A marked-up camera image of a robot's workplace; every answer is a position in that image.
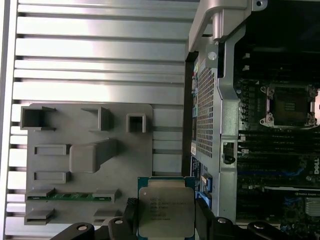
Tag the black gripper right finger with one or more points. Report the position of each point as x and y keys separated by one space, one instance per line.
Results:
x=203 y=225

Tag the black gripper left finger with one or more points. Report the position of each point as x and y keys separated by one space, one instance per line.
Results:
x=131 y=220

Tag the silver CPU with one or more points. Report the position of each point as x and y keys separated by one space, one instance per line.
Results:
x=166 y=207

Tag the black RAM slot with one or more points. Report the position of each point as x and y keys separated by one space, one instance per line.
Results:
x=246 y=67
x=246 y=55
x=244 y=151
x=275 y=137

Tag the blue expansion slot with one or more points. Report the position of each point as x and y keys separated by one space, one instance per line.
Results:
x=275 y=172

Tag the CPU socket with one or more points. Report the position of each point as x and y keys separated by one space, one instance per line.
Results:
x=290 y=105

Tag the blue card clip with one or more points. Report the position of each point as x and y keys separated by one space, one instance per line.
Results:
x=207 y=182

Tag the grey parts rack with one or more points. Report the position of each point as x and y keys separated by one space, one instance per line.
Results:
x=135 y=162

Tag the green RAM stick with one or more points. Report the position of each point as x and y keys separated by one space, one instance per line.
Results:
x=72 y=196

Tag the black graphics card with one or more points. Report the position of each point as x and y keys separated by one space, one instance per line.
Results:
x=287 y=191

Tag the green motherboard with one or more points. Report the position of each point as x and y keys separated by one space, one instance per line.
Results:
x=275 y=162

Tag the silver chipset heatsink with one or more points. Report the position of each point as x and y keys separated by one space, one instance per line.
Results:
x=312 y=205

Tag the black open PC case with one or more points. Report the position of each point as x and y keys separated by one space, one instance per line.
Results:
x=226 y=112

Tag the metal socket cover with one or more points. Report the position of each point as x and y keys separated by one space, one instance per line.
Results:
x=317 y=107

